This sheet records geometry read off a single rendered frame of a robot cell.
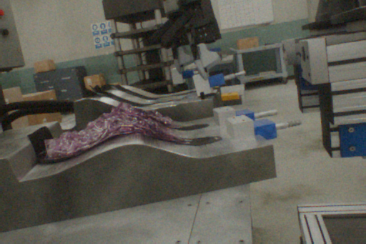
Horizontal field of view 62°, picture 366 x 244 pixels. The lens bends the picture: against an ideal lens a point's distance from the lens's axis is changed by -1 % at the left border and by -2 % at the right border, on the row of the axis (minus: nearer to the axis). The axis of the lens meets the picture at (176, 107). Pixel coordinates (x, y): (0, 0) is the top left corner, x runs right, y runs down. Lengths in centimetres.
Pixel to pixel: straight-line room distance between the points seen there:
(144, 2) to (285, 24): 362
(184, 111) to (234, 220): 42
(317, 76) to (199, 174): 34
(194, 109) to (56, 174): 40
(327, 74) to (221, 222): 40
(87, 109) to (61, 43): 769
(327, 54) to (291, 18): 678
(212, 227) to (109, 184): 17
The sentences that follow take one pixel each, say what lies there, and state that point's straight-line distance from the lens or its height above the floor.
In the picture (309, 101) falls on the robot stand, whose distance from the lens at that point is 120.
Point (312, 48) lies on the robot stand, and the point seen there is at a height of 98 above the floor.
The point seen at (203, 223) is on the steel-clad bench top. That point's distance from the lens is 41.
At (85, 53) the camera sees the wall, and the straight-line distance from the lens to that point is 822.
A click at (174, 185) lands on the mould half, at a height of 82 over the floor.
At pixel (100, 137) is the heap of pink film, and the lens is 51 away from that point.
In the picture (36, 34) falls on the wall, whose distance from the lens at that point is 892.
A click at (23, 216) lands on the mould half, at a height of 82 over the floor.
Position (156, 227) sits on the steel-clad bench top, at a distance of 42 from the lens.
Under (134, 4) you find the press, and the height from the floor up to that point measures 184.
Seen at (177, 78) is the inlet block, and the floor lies 92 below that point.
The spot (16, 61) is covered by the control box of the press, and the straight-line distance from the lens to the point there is 152.
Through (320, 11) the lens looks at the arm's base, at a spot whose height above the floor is 107.
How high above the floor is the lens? 101
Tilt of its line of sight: 10 degrees down
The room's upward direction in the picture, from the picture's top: 10 degrees counter-clockwise
